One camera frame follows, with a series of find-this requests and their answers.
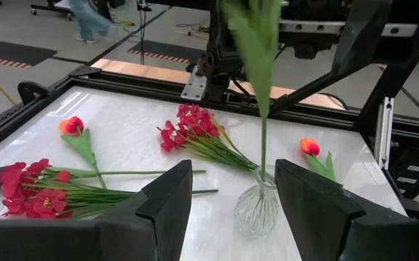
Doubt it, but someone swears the red artificial flower bunch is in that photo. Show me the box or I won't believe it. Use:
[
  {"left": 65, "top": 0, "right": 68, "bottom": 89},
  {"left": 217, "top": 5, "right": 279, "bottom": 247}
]
[{"left": 157, "top": 103, "right": 260, "bottom": 173}]

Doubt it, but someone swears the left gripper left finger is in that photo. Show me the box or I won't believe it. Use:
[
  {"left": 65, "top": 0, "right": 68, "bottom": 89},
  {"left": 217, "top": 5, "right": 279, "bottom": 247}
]
[{"left": 0, "top": 159, "right": 194, "bottom": 261}]

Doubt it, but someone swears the orange artificial tulip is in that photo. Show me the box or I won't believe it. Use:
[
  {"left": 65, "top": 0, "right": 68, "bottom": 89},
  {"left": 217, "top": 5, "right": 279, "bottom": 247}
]
[
  {"left": 299, "top": 137, "right": 336, "bottom": 182},
  {"left": 59, "top": 115, "right": 107, "bottom": 189}
]

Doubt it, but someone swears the silver aluminium bracket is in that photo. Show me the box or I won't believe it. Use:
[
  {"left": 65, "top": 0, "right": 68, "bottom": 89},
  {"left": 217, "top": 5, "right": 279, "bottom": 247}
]
[{"left": 373, "top": 96, "right": 395, "bottom": 170}]

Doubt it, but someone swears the clear glass vase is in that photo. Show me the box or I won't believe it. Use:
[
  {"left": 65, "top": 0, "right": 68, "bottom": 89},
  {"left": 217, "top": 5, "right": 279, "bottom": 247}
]
[{"left": 233, "top": 165, "right": 281, "bottom": 239}]

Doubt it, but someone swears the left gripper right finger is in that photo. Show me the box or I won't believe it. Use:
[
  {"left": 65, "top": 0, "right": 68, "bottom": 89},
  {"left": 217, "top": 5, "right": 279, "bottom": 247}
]
[{"left": 274, "top": 158, "right": 419, "bottom": 261}]

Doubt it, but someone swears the black hazard-striped floor mat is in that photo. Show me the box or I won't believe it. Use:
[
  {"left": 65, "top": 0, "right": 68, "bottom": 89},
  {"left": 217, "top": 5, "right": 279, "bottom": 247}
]
[
  {"left": 0, "top": 37, "right": 58, "bottom": 70},
  {"left": 128, "top": 39, "right": 207, "bottom": 65}
]

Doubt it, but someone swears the black metal frame post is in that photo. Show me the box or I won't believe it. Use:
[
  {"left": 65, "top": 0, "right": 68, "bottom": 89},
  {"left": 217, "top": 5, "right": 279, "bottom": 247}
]
[{"left": 0, "top": 0, "right": 419, "bottom": 222}]

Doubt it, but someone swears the person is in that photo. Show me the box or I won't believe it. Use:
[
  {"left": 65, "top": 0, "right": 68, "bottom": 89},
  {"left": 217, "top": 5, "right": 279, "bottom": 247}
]
[{"left": 67, "top": 0, "right": 115, "bottom": 45}]

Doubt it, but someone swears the black loop handle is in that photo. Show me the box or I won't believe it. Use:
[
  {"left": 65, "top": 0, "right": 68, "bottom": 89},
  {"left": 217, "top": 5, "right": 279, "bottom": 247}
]
[{"left": 16, "top": 80, "right": 51, "bottom": 106}]

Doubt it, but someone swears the red carnation stem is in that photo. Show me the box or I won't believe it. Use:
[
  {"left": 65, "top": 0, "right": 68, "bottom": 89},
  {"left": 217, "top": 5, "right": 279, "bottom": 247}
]
[{"left": 0, "top": 158, "right": 220, "bottom": 220}]

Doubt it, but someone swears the silver metal plate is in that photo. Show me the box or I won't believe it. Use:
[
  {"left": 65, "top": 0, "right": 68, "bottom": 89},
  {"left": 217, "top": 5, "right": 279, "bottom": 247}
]
[{"left": 180, "top": 65, "right": 209, "bottom": 102}]

